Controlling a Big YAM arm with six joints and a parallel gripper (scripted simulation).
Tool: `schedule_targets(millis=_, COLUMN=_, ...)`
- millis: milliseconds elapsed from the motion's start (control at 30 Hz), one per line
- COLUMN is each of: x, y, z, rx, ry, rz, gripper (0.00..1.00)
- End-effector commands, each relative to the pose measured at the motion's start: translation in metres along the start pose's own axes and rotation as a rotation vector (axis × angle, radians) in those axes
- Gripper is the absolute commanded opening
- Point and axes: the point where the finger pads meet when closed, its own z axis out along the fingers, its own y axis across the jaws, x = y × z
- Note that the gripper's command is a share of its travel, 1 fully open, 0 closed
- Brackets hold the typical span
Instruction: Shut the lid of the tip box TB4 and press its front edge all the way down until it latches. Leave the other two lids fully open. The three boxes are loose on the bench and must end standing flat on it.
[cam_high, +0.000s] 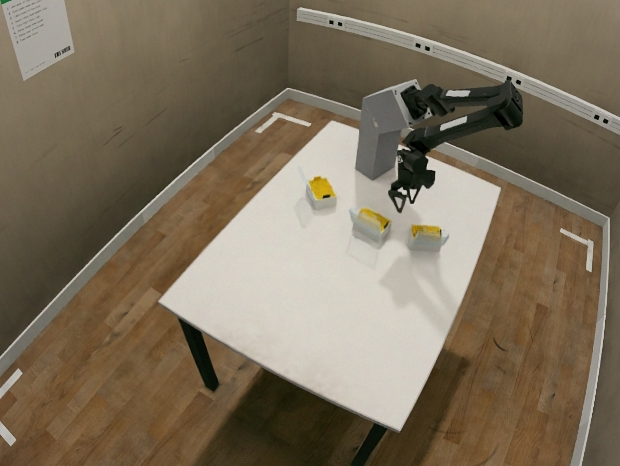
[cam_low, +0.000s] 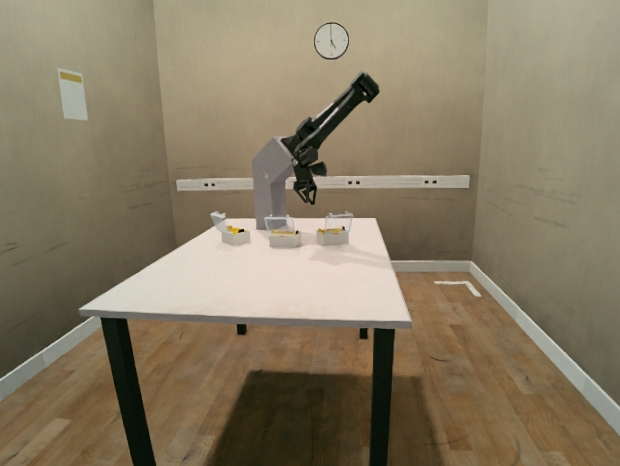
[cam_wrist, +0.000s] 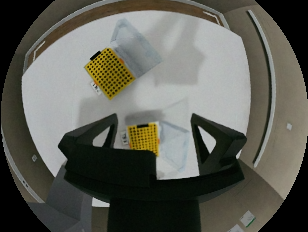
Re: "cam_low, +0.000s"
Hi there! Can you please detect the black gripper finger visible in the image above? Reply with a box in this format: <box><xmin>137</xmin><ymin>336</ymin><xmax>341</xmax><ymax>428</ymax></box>
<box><xmin>302</xmin><ymin>187</ymin><xmax>317</xmax><ymax>205</ymax></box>
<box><xmin>293</xmin><ymin>183</ymin><xmax>310</xmax><ymax>203</ymax></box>

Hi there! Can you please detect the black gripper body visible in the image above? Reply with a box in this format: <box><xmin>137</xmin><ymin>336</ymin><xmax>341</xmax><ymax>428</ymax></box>
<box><xmin>293</xmin><ymin>167</ymin><xmax>317</xmax><ymax>188</ymax></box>

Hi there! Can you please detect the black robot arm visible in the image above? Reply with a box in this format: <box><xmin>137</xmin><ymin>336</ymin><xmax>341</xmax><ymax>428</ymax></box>
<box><xmin>280</xmin><ymin>71</ymin><xmax>380</xmax><ymax>180</ymax></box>

